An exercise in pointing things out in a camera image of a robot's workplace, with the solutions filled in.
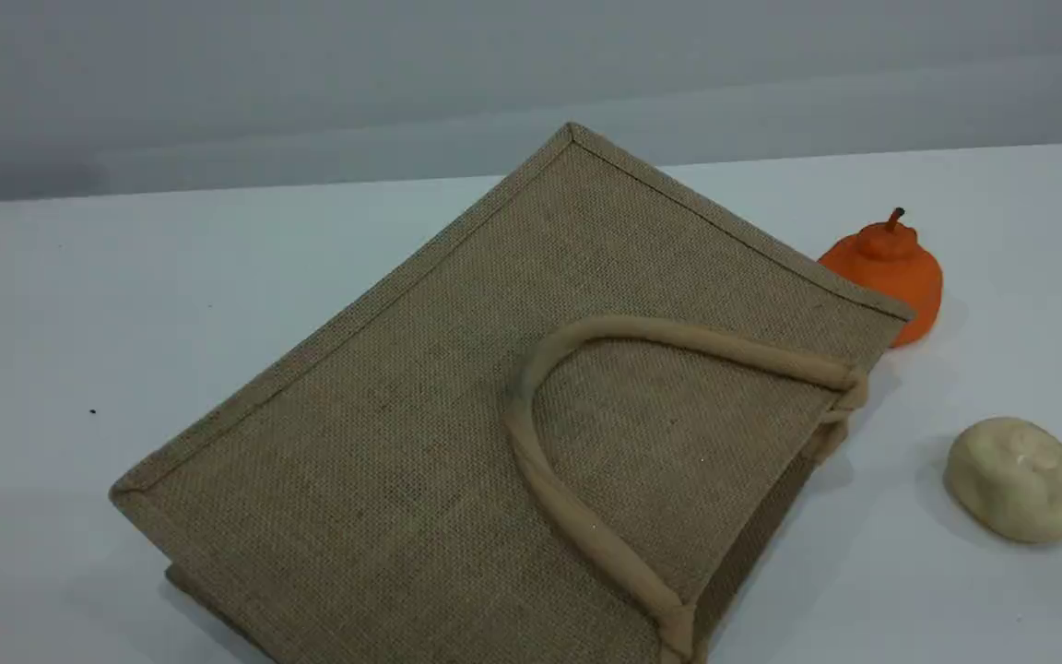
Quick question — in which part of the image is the orange tangerine toy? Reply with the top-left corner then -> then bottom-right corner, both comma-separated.
817,207 -> 944,350

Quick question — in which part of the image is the brown jute tote bag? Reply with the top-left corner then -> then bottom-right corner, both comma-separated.
109,121 -> 916,664

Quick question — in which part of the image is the cream round bun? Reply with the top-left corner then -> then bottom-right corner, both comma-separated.
944,416 -> 1062,545

